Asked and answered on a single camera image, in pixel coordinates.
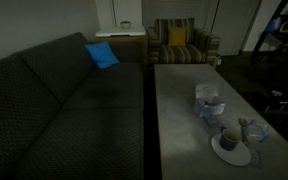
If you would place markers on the yellow cushion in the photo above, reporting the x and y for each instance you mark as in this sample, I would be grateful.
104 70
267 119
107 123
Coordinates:
177 36

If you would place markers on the white round plate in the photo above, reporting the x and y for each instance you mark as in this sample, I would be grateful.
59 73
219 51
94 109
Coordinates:
238 158

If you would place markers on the black robot stand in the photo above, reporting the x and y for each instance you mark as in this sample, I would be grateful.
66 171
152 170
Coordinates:
279 106

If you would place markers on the clear plastic wrapper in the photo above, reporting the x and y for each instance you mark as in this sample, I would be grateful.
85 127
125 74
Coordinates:
257 131

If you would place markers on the striped armchair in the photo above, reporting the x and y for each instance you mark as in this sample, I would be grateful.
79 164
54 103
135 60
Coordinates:
180 53

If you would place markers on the blue cup cream inside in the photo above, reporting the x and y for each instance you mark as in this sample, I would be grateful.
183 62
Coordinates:
227 142

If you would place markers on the dark patterned fabric sofa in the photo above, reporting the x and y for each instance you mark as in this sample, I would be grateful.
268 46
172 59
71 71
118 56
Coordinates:
50 116

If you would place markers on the small pale bowl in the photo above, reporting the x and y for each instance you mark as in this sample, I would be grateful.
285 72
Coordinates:
125 24

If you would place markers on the light blue tissue box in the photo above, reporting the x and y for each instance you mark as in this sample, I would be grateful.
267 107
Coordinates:
204 108

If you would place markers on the small dark flat packet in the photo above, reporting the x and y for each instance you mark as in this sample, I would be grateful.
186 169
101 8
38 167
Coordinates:
256 159

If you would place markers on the white paper card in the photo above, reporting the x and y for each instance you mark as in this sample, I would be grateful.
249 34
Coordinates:
206 90

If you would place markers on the blue throw pillow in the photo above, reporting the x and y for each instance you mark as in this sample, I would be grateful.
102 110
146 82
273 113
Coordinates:
101 55

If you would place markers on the wooden side table white top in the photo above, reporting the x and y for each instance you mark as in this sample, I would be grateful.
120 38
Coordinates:
120 32

